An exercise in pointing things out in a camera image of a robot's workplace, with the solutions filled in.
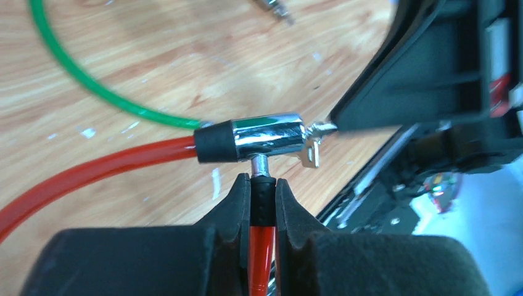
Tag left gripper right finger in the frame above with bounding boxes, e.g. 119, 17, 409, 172
275, 179, 490, 295

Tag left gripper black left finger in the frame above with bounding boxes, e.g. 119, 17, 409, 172
21, 173, 250, 295

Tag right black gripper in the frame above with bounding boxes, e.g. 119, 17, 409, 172
329, 1, 522, 172

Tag red cable lock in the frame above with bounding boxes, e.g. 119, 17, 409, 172
1, 113, 306, 295

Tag keys for green lock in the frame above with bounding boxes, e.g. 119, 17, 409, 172
254, 0, 295, 25

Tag green cable lock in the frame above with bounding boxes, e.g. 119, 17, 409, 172
27, 0, 212, 130

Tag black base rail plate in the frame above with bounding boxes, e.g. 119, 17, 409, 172
317, 124, 436, 234

